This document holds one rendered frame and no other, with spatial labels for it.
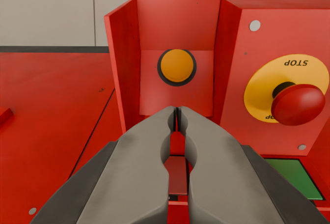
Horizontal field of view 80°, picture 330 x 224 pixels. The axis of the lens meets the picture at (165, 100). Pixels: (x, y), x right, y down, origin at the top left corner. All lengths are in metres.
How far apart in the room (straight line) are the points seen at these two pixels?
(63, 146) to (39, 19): 0.77
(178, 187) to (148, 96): 0.11
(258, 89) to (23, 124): 0.52
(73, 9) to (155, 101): 0.86
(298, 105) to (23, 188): 0.41
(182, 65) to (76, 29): 0.88
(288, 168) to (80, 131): 0.40
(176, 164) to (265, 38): 0.15
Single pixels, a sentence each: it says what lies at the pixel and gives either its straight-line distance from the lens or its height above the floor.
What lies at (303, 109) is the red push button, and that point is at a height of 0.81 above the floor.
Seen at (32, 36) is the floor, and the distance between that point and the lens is 1.19.
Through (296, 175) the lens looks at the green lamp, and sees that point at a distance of 0.25.
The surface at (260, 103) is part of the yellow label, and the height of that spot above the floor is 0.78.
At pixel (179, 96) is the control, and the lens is 0.24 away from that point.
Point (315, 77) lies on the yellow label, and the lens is 0.22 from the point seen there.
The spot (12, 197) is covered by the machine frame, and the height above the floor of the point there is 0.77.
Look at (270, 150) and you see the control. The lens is 0.26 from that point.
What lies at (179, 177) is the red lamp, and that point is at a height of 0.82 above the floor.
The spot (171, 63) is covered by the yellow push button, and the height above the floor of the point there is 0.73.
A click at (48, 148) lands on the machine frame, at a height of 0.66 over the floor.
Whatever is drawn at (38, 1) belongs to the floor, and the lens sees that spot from 1.12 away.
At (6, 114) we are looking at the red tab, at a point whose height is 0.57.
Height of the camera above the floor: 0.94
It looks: 57 degrees down
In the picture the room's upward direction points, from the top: 176 degrees counter-clockwise
